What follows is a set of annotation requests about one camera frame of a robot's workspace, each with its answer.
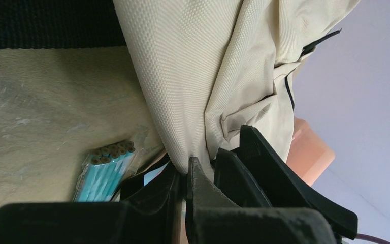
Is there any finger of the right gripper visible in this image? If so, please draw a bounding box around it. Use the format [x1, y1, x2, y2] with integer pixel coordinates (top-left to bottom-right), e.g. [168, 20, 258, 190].
[214, 125, 358, 239]

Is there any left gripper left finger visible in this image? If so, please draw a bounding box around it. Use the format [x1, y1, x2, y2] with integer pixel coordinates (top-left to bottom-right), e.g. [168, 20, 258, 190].
[0, 165, 181, 243]

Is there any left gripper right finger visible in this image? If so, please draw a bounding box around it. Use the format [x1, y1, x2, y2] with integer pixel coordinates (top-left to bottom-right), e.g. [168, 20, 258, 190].
[185, 157, 336, 243]

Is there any blue cartoon children's book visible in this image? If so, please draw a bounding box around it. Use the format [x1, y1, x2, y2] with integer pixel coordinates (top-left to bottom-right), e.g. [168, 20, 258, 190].
[143, 163, 168, 186]

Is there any beige backpack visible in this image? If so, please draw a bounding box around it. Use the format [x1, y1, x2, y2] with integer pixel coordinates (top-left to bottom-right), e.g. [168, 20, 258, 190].
[114, 1, 358, 177]

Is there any orange translucent plastic box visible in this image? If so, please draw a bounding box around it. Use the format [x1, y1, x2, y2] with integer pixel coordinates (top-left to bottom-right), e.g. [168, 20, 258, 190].
[286, 117, 335, 186]

